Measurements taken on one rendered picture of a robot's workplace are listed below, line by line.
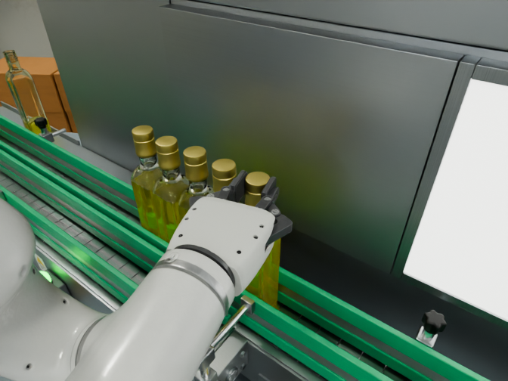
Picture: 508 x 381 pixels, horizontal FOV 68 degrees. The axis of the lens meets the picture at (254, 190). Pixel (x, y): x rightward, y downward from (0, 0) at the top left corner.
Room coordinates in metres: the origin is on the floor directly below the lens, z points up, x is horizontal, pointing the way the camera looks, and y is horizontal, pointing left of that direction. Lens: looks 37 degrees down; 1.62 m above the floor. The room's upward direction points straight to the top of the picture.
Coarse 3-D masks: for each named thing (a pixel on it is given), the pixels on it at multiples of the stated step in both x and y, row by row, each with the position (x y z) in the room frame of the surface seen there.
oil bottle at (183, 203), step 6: (210, 186) 0.49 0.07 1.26; (186, 192) 0.48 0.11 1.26; (204, 192) 0.47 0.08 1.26; (210, 192) 0.48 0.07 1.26; (180, 198) 0.47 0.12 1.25; (186, 198) 0.47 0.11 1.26; (180, 204) 0.47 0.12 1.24; (186, 204) 0.46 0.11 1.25; (180, 210) 0.47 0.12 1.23; (186, 210) 0.46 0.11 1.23; (180, 216) 0.47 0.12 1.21
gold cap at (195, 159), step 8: (184, 152) 0.48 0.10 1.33; (192, 152) 0.48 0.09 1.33; (200, 152) 0.48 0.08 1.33; (184, 160) 0.47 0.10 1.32; (192, 160) 0.47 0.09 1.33; (200, 160) 0.47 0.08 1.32; (192, 168) 0.47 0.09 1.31; (200, 168) 0.47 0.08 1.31; (192, 176) 0.47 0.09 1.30; (200, 176) 0.47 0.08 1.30; (208, 176) 0.48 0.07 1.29
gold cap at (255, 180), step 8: (248, 176) 0.42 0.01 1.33; (256, 176) 0.42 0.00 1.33; (264, 176) 0.42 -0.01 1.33; (248, 184) 0.40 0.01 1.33; (256, 184) 0.40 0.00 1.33; (264, 184) 0.40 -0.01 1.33; (248, 192) 0.40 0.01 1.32; (256, 192) 0.40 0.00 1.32; (248, 200) 0.40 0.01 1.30; (256, 200) 0.40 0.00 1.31
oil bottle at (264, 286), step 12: (276, 240) 0.40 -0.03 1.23; (276, 252) 0.41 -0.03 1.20; (264, 264) 0.38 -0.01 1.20; (276, 264) 0.41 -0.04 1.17; (264, 276) 0.38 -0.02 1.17; (276, 276) 0.41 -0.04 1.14; (252, 288) 0.38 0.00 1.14; (264, 288) 0.38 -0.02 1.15; (276, 288) 0.41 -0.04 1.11; (264, 300) 0.38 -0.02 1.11; (276, 300) 0.41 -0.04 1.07
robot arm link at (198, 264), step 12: (168, 252) 0.26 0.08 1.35; (180, 252) 0.25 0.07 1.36; (192, 252) 0.25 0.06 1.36; (156, 264) 0.25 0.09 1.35; (168, 264) 0.24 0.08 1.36; (180, 264) 0.23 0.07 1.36; (192, 264) 0.23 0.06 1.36; (204, 264) 0.24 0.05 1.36; (216, 264) 0.24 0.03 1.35; (204, 276) 0.22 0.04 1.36; (216, 276) 0.23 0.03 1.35; (228, 276) 0.24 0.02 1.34; (216, 288) 0.22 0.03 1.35; (228, 288) 0.23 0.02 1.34; (228, 300) 0.22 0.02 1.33
